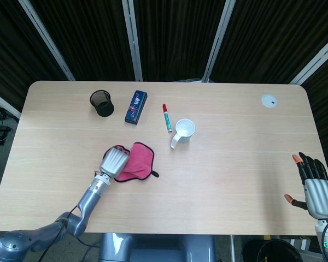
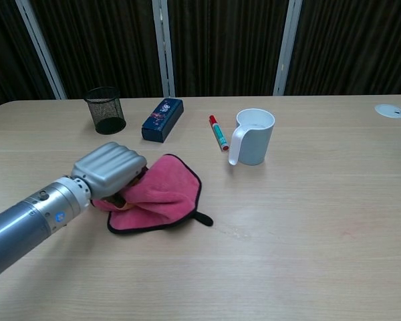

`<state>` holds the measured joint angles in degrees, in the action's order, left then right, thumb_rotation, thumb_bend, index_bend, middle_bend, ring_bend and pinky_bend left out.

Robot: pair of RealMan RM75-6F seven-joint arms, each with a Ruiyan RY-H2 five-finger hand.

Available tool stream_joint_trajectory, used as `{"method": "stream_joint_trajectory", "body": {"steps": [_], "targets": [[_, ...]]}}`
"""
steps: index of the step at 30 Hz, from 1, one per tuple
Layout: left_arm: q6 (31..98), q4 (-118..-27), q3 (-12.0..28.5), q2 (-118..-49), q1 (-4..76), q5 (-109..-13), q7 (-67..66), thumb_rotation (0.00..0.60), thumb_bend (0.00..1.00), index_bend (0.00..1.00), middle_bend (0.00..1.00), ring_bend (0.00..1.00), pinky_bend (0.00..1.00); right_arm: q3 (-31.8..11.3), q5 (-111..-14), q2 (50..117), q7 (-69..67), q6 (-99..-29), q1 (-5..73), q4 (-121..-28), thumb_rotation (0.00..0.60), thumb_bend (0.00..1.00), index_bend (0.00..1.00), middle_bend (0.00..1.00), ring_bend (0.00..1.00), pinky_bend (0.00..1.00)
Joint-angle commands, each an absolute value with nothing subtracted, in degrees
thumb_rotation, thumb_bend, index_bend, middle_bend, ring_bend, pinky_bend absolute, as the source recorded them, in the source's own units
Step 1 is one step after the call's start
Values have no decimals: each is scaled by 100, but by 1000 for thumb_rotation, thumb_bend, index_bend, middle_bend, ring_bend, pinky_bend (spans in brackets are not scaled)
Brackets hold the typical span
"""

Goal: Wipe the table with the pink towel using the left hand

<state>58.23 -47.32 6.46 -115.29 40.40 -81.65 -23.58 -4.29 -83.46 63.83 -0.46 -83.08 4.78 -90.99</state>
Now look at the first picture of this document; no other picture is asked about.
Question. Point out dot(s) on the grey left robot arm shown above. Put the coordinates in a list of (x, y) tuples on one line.
[(57, 223)]

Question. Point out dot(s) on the black waste bin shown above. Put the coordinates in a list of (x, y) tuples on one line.
[(270, 250)]

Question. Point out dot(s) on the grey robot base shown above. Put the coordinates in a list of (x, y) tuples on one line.
[(157, 247)]

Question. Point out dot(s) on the red green marker pen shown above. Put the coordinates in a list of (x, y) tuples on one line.
[(166, 118)]

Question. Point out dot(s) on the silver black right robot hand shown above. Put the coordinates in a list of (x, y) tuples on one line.
[(317, 195)]

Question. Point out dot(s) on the pink cloth with dark trim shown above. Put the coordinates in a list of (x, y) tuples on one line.
[(140, 163)]

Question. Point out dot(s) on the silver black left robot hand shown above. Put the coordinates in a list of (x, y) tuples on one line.
[(114, 163)]

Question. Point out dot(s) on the white mug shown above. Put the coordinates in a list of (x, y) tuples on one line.
[(183, 131)]

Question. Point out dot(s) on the black mesh pen holder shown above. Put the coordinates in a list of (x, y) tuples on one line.
[(101, 103)]

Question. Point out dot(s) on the dark blue patterned box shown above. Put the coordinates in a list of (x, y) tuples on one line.
[(136, 107)]

